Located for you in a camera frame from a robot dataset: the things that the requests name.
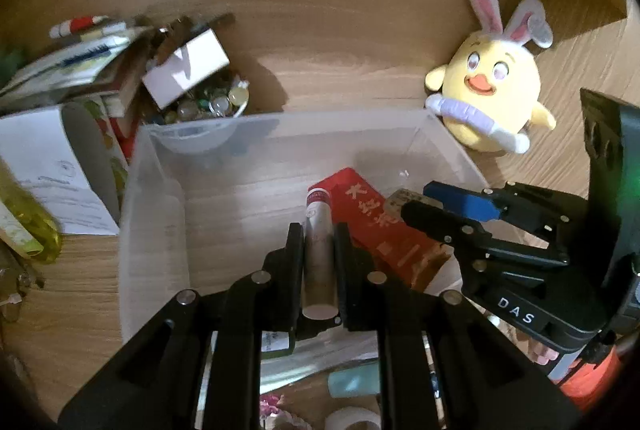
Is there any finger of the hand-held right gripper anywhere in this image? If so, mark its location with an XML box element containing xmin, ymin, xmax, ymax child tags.
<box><xmin>424</xmin><ymin>181</ymin><xmax>587</xmax><ymax>239</ymax></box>
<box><xmin>400</xmin><ymin>202</ymin><xmax>572</xmax><ymax>269</ymax></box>

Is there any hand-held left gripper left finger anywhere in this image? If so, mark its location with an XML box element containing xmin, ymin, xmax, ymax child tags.
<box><xmin>57</xmin><ymin>222</ymin><xmax>306</xmax><ymax>430</ymax></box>

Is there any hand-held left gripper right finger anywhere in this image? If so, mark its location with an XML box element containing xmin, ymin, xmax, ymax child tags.
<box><xmin>334</xmin><ymin>222</ymin><xmax>583</xmax><ymax>430</ymax></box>

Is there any white cylindrical tube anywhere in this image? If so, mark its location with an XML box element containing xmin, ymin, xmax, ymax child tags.
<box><xmin>303</xmin><ymin>189</ymin><xmax>337</xmax><ymax>321</ymax></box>

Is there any small brown packet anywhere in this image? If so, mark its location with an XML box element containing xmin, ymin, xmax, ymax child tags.
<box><xmin>384</xmin><ymin>189</ymin><xmax>426</xmax><ymax>217</ymax></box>

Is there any clear plastic box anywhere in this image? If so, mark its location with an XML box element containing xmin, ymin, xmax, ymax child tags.
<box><xmin>118</xmin><ymin>109</ymin><xmax>493</xmax><ymax>361</ymax></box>

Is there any teal tube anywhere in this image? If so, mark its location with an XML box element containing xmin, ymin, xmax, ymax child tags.
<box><xmin>327</xmin><ymin>362</ymin><xmax>381</xmax><ymax>398</ymax></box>

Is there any pink flower trinket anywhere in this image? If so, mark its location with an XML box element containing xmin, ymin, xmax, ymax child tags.
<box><xmin>260</xmin><ymin>392</ymin><xmax>307</xmax><ymax>430</ymax></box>

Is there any white tape roll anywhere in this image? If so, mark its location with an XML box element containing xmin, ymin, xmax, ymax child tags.
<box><xmin>325</xmin><ymin>407</ymin><xmax>383</xmax><ymax>430</ymax></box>

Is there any person's right hand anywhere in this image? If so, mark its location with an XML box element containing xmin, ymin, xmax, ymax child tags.
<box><xmin>520</xmin><ymin>335</ymin><xmax>561</xmax><ymax>367</ymax></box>

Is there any red packet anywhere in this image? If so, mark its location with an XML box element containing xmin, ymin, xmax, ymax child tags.
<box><xmin>307</xmin><ymin>167</ymin><xmax>453</xmax><ymax>293</ymax></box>

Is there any white green label packet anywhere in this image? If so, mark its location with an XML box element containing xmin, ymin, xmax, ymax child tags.
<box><xmin>260</xmin><ymin>330</ymin><xmax>293</xmax><ymax>357</ymax></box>

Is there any yellow chick plush toy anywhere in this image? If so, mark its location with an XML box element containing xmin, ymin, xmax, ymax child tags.
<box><xmin>425</xmin><ymin>0</ymin><xmax>557</xmax><ymax>155</ymax></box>

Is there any clear plastic bowl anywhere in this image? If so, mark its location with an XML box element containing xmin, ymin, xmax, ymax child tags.
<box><xmin>147</xmin><ymin>74</ymin><xmax>251</xmax><ymax>153</ymax></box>

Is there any pile of glass marbles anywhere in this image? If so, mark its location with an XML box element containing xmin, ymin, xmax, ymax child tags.
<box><xmin>162</xmin><ymin>77</ymin><xmax>249</xmax><ymax>123</ymax></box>

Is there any colourful printed carton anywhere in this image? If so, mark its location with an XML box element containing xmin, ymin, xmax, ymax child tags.
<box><xmin>82</xmin><ymin>94</ymin><xmax>136</xmax><ymax>215</ymax></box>

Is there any small white cardboard box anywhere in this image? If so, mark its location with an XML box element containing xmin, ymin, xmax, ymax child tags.
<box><xmin>141</xmin><ymin>30</ymin><xmax>231</xmax><ymax>108</ymax></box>

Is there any yellow-green bottle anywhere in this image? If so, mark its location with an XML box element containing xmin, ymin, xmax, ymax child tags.
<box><xmin>0</xmin><ymin>160</ymin><xmax>63</xmax><ymax>263</ymax></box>

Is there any stack of booklets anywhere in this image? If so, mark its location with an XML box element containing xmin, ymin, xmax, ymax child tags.
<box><xmin>0</xmin><ymin>22</ymin><xmax>151</xmax><ymax>115</ymax></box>

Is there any red white marker pen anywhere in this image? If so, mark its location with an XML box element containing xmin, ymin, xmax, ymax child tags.
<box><xmin>50</xmin><ymin>16</ymin><xmax>108</xmax><ymax>38</ymax></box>

